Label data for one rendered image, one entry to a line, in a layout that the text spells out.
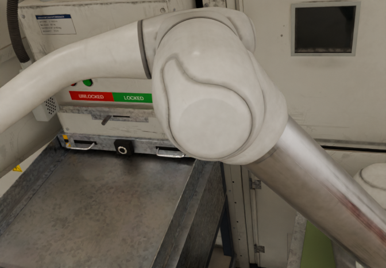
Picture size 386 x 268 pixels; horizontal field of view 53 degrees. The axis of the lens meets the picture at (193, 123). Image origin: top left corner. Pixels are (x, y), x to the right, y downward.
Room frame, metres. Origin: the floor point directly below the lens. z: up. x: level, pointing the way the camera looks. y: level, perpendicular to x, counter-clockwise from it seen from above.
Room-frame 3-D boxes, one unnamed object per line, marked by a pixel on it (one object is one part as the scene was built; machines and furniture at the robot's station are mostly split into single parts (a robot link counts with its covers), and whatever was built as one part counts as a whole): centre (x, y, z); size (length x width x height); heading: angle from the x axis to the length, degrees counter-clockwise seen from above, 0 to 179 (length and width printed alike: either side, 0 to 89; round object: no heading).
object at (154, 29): (0.61, -0.04, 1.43); 0.18 x 0.14 x 0.13; 87
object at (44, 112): (1.12, 0.46, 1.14); 0.08 x 0.05 x 0.17; 158
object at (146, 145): (1.12, 0.23, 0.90); 0.54 x 0.05 x 0.06; 68
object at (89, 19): (1.10, 0.24, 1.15); 0.48 x 0.01 x 0.48; 68
